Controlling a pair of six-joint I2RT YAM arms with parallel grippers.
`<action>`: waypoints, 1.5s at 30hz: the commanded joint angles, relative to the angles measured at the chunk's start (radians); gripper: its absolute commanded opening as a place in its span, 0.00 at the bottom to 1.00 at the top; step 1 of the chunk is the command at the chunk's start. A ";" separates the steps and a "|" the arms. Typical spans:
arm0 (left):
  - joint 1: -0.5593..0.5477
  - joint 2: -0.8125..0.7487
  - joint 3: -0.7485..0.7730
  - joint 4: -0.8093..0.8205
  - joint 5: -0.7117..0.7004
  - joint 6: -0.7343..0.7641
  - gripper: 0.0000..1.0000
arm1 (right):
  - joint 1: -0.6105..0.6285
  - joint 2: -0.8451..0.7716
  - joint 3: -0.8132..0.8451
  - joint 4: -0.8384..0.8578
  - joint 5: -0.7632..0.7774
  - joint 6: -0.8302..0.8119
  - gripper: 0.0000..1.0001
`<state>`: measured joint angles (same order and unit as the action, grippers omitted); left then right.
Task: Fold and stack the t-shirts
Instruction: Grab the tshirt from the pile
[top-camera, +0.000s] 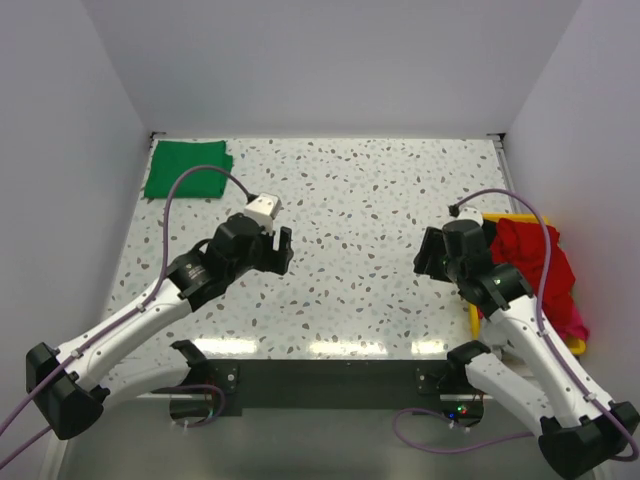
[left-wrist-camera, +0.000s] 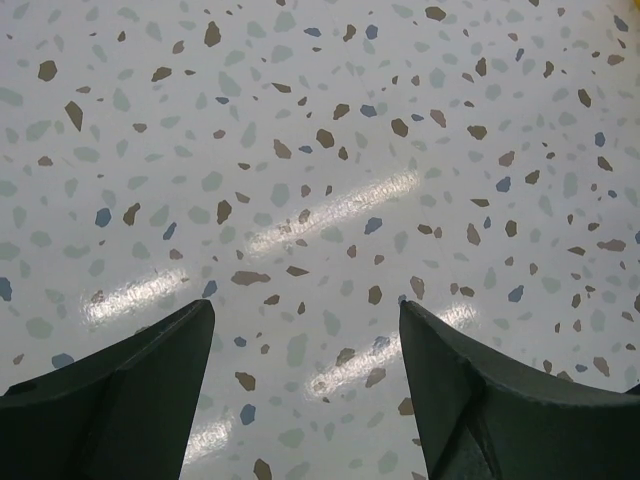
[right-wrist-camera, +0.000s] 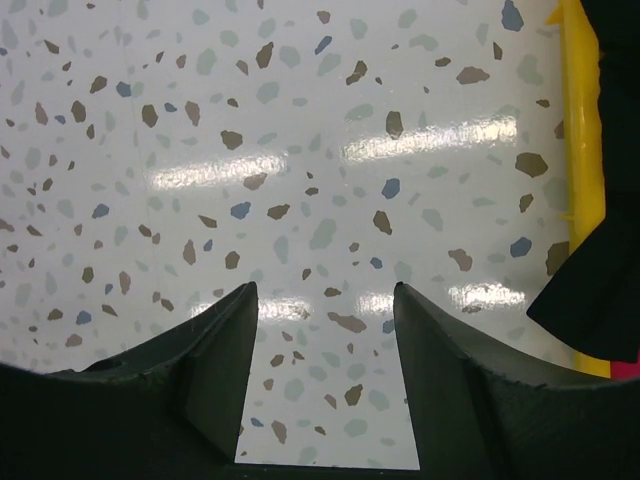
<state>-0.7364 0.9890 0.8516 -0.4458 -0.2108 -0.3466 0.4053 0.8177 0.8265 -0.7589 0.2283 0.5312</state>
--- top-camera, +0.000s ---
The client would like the red t shirt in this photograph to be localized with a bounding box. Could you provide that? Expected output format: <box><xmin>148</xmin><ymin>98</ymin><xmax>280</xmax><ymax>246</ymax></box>
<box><xmin>491</xmin><ymin>218</ymin><xmax>575</xmax><ymax>336</ymax></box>

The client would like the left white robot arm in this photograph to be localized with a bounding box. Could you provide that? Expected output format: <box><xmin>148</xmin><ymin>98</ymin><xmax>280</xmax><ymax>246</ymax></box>
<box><xmin>26</xmin><ymin>213</ymin><xmax>293</xmax><ymax>440</ymax></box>

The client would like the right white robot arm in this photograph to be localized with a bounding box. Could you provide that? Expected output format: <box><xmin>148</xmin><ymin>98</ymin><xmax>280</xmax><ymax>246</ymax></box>
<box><xmin>414</xmin><ymin>219</ymin><xmax>639</xmax><ymax>479</ymax></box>

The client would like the folded green t shirt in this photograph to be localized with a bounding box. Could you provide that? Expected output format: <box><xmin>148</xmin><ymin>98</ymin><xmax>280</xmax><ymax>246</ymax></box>
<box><xmin>143</xmin><ymin>141</ymin><xmax>234</xmax><ymax>199</ymax></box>

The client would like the pink t shirt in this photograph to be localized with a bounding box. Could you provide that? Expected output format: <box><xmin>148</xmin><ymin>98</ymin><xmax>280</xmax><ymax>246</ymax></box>
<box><xmin>557</xmin><ymin>294</ymin><xmax>590</xmax><ymax>342</ymax></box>

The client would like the yellow plastic bin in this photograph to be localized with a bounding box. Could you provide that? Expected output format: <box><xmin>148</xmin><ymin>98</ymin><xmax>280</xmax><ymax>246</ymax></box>
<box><xmin>482</xmin><ymin>213</ymin><xmax>587</xmax><ymax>357</ymax></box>

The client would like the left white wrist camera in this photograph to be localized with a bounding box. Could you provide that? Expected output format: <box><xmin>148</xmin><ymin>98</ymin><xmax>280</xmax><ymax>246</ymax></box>
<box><xmin>243</xmin><ymin>193</ymin><xmax>282</xmax><ymax>235</ymax></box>

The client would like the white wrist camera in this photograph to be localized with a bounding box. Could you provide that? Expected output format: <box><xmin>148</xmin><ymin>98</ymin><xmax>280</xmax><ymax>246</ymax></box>
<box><xmin>243</xmin><ymin>193</ymin><xmax>282</xmax><ymax>235</ymax></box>
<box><xmin>448</xmin><ymin>204</ymin><xmax>484</xmax><ymax>226</ymax></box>

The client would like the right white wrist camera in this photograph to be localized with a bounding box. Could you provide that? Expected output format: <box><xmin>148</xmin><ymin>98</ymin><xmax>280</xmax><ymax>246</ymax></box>
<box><xmin>448</xmin><ymin>204</ymin><xmax>484</xmax><ymax>226</ymax></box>

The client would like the aluminium table frame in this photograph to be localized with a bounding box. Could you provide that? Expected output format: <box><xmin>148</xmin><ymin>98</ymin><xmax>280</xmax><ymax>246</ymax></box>
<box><xmin>37</xmin><ymin>130</ymin><xmax>616</xmax><ymax>480</ymax></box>

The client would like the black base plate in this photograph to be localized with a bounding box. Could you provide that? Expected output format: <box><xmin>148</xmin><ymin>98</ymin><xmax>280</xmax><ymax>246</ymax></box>
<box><xmin>166</xmin><ymin>359</ymin><xmax>484</xmax><ymax>426</ymax></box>

